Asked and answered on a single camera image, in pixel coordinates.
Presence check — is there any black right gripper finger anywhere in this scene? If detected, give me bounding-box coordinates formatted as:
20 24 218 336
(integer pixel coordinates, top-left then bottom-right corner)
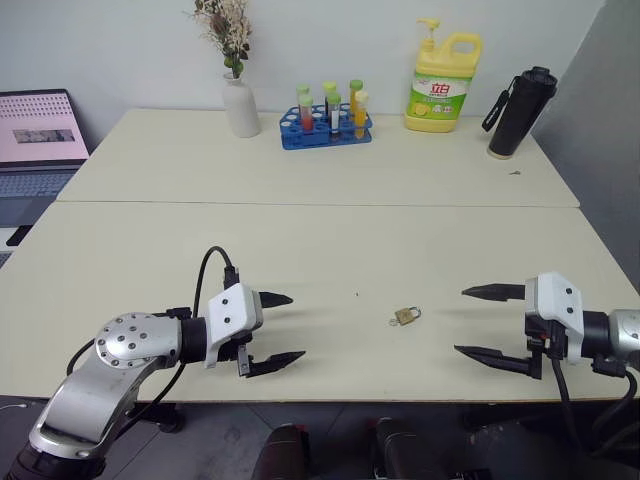
460 282 529 304
452 344 544 382

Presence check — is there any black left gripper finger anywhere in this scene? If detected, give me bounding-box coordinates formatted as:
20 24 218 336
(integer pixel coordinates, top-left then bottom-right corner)
245 350 307 379
258 291 295 310

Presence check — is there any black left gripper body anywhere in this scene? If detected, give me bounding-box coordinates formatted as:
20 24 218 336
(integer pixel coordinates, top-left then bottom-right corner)
217 319 266 377

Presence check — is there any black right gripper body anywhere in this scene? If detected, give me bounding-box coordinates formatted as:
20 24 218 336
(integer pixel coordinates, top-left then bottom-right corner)
523 309 570 361

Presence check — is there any dark rounded shape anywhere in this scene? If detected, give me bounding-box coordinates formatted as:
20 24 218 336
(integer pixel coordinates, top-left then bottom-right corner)
370 416 454 480
253 422 310 480

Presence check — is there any small brass padlock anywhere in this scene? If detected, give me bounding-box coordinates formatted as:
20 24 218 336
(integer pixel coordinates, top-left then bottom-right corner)
394 305 423 327

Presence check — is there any black table clamp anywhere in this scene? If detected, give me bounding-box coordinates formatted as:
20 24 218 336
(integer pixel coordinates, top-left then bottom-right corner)
157 403 185 435

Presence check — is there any blue test tube rack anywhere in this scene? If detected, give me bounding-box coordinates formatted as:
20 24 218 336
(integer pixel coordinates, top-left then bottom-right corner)
278 101 375 152

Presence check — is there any green-capped tube with red liquid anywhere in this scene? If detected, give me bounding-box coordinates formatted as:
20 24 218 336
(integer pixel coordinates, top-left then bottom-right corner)
296 83 316 133

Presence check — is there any green-capped tube with white label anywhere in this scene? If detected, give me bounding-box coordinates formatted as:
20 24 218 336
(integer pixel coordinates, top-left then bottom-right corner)
326 91 344 140

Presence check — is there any white ceramic vase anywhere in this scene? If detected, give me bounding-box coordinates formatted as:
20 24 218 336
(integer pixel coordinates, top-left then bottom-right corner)
221 72 262 139

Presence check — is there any cream-capped tube with orange liquid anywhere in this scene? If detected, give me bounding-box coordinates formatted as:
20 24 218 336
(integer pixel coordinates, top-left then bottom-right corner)
353 89 371 141

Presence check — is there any yellow dish soap pump bottle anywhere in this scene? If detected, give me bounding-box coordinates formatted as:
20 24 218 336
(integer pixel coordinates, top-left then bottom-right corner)
403 17 484 134

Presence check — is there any green-capped tube with dark liquid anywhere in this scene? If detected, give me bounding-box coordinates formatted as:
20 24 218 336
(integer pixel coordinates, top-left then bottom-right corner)
321 80 340 117

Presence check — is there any green-capped tube with orange liquid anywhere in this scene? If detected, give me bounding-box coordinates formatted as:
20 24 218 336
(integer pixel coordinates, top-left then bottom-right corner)
348 77 365 117

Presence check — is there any black flat phone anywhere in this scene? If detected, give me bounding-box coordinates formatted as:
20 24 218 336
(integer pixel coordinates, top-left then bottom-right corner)
5 224 35 248

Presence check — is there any dried flower bouquet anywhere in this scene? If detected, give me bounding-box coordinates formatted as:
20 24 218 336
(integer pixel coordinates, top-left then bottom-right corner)
193 0 252 80

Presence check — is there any grey laptop with pink screen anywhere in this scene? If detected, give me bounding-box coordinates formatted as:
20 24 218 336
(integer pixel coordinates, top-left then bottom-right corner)
0 88 92 232

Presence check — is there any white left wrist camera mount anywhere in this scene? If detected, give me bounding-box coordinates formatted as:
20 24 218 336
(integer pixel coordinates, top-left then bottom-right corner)
204 282 265 370

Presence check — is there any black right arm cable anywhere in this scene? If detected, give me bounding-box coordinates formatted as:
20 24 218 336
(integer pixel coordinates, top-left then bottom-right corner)
549 355 640 459

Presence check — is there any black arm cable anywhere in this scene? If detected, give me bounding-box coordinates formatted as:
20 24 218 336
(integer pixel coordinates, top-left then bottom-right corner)
549 355 640 459
66 245 242 427

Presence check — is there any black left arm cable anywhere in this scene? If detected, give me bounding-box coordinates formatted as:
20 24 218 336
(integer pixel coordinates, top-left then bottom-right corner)
66 245 242 427

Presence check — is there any black tumbler with strap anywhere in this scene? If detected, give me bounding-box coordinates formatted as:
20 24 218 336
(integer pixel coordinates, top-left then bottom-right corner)
481 65 559 161

